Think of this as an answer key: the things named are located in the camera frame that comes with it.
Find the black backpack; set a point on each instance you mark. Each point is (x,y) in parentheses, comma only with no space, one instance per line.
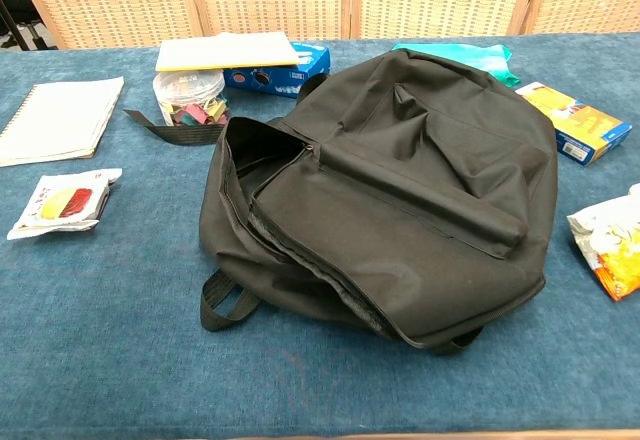
(400,200)

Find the kraft spiral notebook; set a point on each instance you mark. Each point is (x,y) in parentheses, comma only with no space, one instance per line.
(55,120)

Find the blue cardboard box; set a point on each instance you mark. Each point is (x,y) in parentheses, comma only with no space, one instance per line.
(295,77)

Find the clear jar of coloured clips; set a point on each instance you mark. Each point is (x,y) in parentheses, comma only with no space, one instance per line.
(190,97)

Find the white pad with yellow edge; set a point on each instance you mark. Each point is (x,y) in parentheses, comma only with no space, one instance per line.
(225,52)

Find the teal tissue pack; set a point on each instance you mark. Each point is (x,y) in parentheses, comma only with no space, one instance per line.
(480,60)

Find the white snack packet burger picture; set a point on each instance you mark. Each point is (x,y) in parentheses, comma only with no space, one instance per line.
(60,205)

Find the yellow and blue carton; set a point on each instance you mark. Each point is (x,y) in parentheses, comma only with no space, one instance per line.
(580,125)

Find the orange and white snack bag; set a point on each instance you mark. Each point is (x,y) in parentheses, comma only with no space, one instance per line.
(615,250)

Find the black tripod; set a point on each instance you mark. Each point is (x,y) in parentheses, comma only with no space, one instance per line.
(15,27)

